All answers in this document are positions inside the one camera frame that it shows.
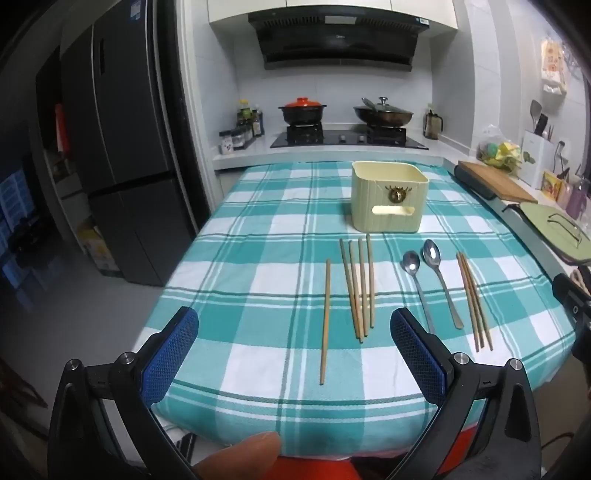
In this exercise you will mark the blue storage crate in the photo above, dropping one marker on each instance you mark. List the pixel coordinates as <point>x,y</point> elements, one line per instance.
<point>11,198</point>

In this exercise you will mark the cardboard box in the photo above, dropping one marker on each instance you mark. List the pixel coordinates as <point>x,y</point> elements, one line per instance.
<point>99,249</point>

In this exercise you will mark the purple cup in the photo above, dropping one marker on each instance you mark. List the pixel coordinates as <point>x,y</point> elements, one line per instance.
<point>577,201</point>

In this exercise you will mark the glass french press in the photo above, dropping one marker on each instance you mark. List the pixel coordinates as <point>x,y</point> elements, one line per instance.
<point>432,125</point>

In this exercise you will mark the large steel spoon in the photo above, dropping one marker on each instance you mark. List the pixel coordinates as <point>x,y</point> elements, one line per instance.
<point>431,253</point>

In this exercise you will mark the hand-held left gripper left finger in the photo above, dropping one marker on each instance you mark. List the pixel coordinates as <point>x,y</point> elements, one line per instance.
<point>171,355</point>

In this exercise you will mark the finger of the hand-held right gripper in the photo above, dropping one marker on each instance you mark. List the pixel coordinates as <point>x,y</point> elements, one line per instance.
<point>570,295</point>

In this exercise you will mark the black range hood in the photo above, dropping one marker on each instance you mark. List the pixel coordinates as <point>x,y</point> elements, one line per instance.
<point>337,41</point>

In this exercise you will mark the grey spatula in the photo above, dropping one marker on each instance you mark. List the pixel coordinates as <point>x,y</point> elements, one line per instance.
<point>535,110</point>

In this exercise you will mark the green electric griddle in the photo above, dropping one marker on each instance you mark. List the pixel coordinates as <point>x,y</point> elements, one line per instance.
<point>535,219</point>

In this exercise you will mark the black pot with red lid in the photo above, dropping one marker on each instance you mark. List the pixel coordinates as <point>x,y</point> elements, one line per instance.
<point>302,113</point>

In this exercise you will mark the red clothing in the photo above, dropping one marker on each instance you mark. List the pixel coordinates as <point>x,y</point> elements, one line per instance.
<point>344,470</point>

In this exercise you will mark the white wall organizer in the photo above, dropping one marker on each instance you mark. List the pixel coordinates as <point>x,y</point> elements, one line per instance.
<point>553,64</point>

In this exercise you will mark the teal checked tablecloth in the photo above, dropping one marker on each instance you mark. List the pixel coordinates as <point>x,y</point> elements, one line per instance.
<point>258,295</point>

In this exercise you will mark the white-label spice jar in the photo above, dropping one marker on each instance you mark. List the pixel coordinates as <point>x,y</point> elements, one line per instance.
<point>225,143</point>

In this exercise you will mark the black gas stove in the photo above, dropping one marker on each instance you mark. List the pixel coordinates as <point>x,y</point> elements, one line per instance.
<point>346,137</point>

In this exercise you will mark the dark grey refrigerator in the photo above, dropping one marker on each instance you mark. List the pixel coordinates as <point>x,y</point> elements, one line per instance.
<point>129,138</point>

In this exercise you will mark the small yellow box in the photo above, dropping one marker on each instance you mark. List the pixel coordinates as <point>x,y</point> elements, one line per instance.
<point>550,184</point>

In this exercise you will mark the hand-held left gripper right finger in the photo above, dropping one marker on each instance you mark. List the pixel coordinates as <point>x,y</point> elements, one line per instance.
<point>418,355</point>

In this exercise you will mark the white kitchen tool holder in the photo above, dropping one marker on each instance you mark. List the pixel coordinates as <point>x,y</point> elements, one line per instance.
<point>535,157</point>

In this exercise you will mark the dark sauce bottle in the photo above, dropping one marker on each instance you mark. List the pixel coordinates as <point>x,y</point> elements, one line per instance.
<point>257,122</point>

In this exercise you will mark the yellow-cap condiment bottle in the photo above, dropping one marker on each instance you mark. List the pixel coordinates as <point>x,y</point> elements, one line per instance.
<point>243,113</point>

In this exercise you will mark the wooden cutting board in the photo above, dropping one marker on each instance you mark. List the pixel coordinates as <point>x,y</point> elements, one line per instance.
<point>498,182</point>

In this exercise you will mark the black wok with glass lid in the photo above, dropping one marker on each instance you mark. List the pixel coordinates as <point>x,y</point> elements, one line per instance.
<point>383,115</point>

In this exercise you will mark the small steel spoon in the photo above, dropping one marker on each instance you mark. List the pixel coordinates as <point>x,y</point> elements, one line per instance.
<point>410,264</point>

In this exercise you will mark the cream plastic utensil container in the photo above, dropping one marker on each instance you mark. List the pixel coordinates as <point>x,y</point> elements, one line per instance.
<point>369,203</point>

